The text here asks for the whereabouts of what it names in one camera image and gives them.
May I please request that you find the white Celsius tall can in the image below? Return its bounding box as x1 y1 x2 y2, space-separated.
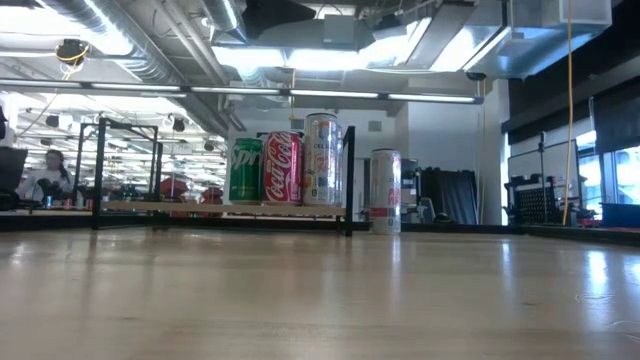
303 112 339 207

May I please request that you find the red Coca-Cola can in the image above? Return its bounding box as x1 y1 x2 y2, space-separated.
262 130 305 206

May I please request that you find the white Celsius Peach Vibe can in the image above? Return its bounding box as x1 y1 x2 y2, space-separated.
368 148 403 236

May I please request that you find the green Sprite can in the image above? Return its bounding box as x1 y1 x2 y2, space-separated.
228 137 265 205

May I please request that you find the long ceiling light bar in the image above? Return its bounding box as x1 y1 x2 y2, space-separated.
0 78 485 105

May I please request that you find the red chair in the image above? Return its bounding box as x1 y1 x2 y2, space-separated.
159 178 190 204
201 185 225 205

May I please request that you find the black fabric panel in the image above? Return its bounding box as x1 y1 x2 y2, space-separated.
422 168 479 225

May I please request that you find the black perforated rack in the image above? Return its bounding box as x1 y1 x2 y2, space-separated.
504 174 569 226

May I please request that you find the black tripod stand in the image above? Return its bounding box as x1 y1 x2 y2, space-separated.
537 130 549 225

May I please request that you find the person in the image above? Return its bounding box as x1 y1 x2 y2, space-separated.
17 148 76 207

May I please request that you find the dark storage bin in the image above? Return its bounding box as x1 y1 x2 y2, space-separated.
601 202 640 229

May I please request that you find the black monitor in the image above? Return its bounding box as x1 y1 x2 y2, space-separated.
0 147 29 211

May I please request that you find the wooden shelf with black frame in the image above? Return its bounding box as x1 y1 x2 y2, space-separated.
91 117 357 238

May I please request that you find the black aluminium rig frame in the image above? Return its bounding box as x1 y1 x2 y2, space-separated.
0 212 640 247

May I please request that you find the large rectangular metal duct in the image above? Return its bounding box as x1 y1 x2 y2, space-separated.
214 0 614 81

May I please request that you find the silver round ventilation duct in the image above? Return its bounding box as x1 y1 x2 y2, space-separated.
42 0 236 139

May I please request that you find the black yellow cord reel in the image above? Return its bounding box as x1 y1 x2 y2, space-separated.
54 38 91 66

